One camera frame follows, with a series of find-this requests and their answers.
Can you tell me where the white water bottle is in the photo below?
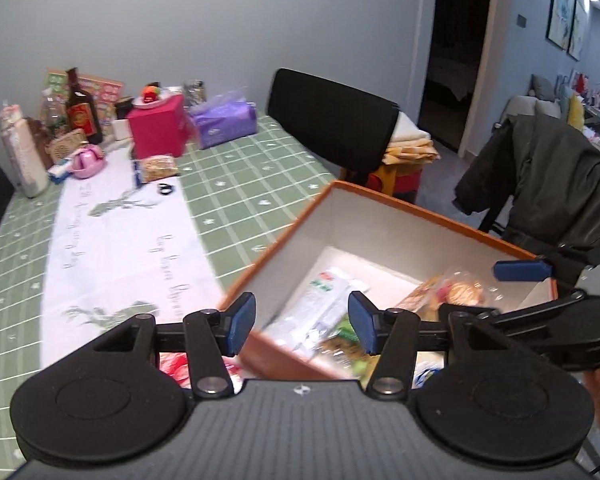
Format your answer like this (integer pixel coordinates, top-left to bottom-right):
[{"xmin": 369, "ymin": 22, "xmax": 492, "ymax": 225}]
[{"xmin": 2, "ymin": 117, "xmax": 49, "ymax": 198}]

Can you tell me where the pink round container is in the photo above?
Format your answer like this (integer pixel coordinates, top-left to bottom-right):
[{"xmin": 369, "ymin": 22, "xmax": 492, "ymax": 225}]
[{"xmin": 72, "ymin": 144, "xmax": 107, "ymax": 180}]

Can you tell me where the pink gift box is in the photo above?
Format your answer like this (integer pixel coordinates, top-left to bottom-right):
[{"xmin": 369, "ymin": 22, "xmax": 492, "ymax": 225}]
[{"xmin": 126, "ymin": 95, "xmax": 188, "ymax": 159}]

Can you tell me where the green snack packet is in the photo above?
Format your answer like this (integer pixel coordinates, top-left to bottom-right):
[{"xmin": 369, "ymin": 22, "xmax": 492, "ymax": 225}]
[{"xmin": 325, "ymin": 317, "xmax": 381, "ymax": 377}]

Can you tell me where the small clear snack bag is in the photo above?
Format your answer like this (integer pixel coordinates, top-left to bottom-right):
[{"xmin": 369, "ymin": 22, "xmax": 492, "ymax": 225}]
[{"xmin": 135, "ymin": 155, "xmax": 178, "ymax": 183}]

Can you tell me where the silver foil bag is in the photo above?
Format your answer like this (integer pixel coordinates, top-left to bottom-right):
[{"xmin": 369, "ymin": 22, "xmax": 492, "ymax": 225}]
[{"xmin": 182, "ymin": 79, "xmax": 207, "ymax": 107}]

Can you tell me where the orange cardboard box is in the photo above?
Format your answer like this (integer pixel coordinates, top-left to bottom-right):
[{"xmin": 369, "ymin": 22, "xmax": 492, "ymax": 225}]
[{"xmin": 217, "ymin": 180, "xmax": 559, "ymax": 382}]

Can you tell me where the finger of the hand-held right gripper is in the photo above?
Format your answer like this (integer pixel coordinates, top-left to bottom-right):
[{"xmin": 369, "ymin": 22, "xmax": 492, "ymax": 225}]
[
  {"xmin": 439, "ymin": 291, "xmax": 588, "ymax": 324},
  {"xmin": 494, "ymin": 258, "xmax": 554, "ymax": 282}
]

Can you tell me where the clear plastic bottle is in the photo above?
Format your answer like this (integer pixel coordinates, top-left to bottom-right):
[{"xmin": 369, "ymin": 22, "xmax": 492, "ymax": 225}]
[{"xmin": 40, "ymin": 89, "xmax": 69, "ymax": 137}]

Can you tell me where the red snack packet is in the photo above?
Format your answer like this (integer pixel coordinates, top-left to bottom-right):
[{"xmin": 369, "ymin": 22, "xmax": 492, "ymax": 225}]
[{"xmin": 159, "ymin": 352, "xmax": 243, "ymax": 395}]

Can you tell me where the white plate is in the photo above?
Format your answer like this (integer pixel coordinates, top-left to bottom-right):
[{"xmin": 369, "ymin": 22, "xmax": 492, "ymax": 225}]
[{"xmin": 132, "ymin": 94, "xmax": 173, "ymax": 110}]

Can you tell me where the white printed table runner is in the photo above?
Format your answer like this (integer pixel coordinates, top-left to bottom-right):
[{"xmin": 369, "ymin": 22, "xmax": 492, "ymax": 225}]
[{"xmin": 39, "ymin": 152, "xmax": 246, "ymax": 397}]

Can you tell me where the clear bag of pastries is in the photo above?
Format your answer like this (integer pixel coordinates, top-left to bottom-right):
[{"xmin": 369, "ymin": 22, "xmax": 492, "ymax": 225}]
[{"xmin": 395, "ymin": 267, "xmax": 501, "ymax": 322}]

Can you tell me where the framed wall picture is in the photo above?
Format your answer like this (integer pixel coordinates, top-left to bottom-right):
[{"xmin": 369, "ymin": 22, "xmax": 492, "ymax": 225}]
[
  {"xmin": 545, "ymin": 0, "xmax": 577, "ymax": 52},
  {"xmin": 567, "ymin": 0, "xmax": 592, "ymax": 62}
]

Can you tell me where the dark jacket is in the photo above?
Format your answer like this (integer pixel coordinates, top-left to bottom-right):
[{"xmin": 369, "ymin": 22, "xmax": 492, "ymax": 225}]
[{"xmin": 452, "ymin": 112, "xmax": 600, "ymax": 271}]

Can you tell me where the green checked tablecloth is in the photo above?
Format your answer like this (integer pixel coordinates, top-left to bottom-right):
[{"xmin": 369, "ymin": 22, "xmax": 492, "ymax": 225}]
[{"xmin": 0, "ymin": 115, "xmax": 342, "ymax": 466}]

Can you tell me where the small blue white box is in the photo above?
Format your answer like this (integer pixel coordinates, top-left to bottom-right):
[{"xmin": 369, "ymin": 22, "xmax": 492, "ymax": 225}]
[{"xmin": 47, "ymin": 160, "xmax": 76, "ymax": 184}]

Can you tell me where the folded cream cloth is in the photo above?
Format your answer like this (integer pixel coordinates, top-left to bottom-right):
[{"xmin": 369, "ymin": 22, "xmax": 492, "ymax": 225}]
[{"xmin": 382, "ymin": 110, "xmax": 441, "ymax": 166}]

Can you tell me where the small beige radio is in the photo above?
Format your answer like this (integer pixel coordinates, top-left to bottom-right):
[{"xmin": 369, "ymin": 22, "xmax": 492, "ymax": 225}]
[{"xmin": 48, "ymin": 129, "xmax": 88, "ymax": 163}]

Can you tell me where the purple tissue pack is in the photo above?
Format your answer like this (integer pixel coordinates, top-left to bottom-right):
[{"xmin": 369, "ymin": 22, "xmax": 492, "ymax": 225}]
[{"xmin": 189, "ymin": 100, "xmax": 258, "ymax": 150}]

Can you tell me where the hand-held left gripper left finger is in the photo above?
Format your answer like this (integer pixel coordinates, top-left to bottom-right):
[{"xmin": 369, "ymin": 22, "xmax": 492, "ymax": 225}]
[{"xmin": 92, "ymin": 291, "xmax": 257, "ymax": 397}]

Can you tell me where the white snack packet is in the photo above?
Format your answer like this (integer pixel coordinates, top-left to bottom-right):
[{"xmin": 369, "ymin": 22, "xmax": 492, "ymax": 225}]
[{"xmin": 265, "ymin": 266, "xmax": 372, "ymax": 357}]

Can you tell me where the red stool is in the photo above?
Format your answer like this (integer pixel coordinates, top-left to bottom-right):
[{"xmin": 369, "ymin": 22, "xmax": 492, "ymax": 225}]
[{"xmin": 367, "ymin": 162, "xmax": 423, "ymax": 206}]

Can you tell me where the grey sofa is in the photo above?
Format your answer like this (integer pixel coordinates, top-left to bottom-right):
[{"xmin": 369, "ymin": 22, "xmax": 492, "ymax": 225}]
[{"xmin": 497, "ymin": 74, "xmax": 600, "ymax": 161}]

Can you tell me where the dark liquor bottle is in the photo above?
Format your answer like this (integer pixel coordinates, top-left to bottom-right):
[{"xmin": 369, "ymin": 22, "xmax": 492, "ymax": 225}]
[{"xmin": 65, "ymin": 67, "xmax": 103, "ymax": 146}]

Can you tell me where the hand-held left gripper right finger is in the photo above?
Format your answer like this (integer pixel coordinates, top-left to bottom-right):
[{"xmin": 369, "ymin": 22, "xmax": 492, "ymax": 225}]
[{"xmin": 348, "ymin": 291, "xmax": 511, "ymax": 398}]

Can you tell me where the blue white packet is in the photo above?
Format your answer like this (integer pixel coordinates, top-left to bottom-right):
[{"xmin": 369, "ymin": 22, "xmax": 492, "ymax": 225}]
[{"xmin": 412, "ymin": 360, "xmax": 443, "ymax": 389}]

